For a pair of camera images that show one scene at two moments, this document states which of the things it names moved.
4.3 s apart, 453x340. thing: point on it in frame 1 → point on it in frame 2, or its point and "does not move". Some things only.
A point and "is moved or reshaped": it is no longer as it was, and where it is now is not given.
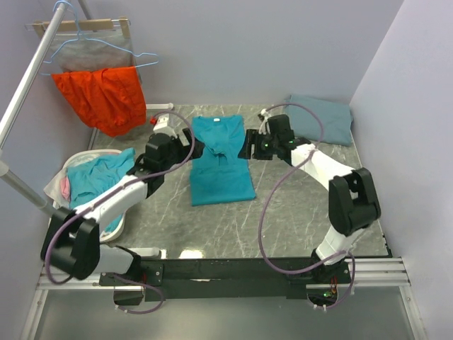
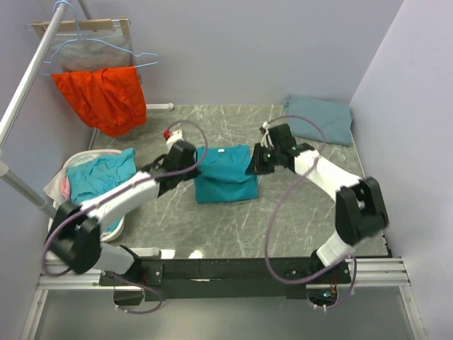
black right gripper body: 261,152 → 266,159
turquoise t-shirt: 218,174 is moved or reshaped
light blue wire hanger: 80,36 does not move
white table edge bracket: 159,106 does not move
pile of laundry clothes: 86,174 does not move
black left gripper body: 178,150 → 190,174
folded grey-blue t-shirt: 335,119 does not move
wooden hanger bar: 86,25 does not move
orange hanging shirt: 110,100 does not move
